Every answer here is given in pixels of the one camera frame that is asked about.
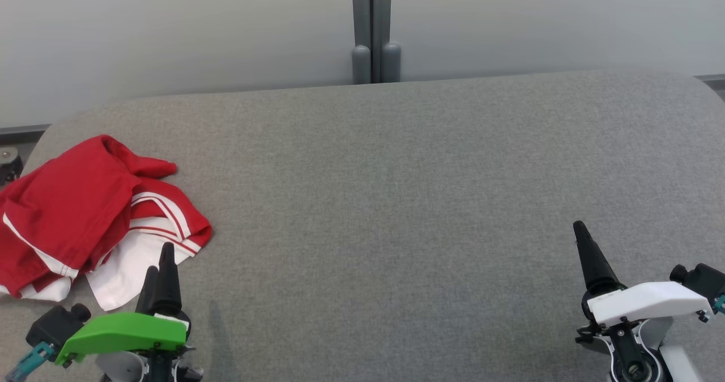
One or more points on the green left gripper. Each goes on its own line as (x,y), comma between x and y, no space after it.
(124,331)

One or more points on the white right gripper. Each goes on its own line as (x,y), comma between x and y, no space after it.
(645,302)

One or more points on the red jersey with white sleeves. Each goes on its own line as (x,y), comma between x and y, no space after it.
(141,268)

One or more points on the red shorts with white stripe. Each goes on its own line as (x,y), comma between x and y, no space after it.
(56,200)

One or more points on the metal stand base with caster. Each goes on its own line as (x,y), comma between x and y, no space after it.
(8,164)

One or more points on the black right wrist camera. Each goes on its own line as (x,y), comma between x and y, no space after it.
(705,280)

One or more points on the grey partition post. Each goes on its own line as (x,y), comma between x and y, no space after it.
(361,25)
(386,25)

